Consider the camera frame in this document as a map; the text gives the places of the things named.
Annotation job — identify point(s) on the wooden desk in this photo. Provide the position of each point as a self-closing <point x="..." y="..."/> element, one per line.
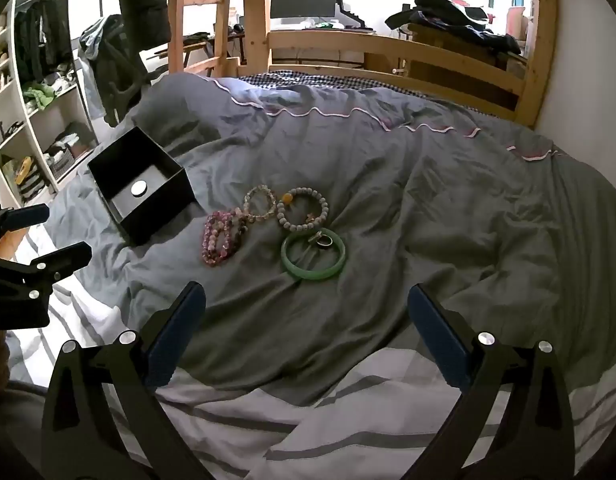
<point x="195" y="42"/>

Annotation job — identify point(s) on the black computer monitor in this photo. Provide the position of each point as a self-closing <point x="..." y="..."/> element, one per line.
<point x="303" y="0"/>

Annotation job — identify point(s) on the green jade bangle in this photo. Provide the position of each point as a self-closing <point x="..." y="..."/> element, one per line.
<point x="313" y="272"/>

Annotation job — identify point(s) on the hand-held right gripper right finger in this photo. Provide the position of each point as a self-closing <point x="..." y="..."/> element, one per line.
<point x="435" y="330"/>

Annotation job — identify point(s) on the black office chair with clothes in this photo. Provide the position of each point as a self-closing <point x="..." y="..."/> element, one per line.
<point x="115" y="75"/>

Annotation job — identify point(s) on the white round disc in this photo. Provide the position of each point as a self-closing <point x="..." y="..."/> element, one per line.
<point x="138" y="188"/>

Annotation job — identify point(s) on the white shelf unit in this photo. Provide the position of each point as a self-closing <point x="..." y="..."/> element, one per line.
<point x="35" y="125"/>

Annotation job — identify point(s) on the wooden ladder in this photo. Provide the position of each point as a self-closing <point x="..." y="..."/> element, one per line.
<point x="223" y="20"/>

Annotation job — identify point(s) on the grey striped white sheet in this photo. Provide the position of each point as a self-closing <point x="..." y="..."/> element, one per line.
<point x="313" y="435"/>

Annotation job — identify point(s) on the grey duvet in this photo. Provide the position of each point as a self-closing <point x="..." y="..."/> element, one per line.
<point x="412" y="210"/>

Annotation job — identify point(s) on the pile of dark clothes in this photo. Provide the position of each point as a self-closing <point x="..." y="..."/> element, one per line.
<point x="452" y="17"/>

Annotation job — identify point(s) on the black square box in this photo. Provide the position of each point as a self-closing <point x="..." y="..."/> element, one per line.
<point x="143" y="195"/>

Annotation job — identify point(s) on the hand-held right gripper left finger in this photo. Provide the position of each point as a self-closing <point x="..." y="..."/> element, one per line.
<point x="180" y="327"/>

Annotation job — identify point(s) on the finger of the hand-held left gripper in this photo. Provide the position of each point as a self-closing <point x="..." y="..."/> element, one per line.
<point x="28" y="216"/>
<point x="63" y="259"/>

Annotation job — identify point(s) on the dark hanging garment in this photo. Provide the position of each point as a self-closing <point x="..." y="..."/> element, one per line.
<point x="143" y="5"/>

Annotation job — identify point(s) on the wooden bunk bed frame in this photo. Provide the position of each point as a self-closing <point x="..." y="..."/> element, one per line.
<point x="338" y="42"/>

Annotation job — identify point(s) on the green cloth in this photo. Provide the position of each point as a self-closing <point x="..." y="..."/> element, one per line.
<point x="40" y="97"/>

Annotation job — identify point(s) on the dark hanging wardrobe clothes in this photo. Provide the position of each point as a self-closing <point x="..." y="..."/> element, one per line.
<point x="40" y="40"/>

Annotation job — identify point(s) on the checkered bed sheet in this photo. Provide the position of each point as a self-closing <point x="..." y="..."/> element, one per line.
<point x="338" y="80"/>

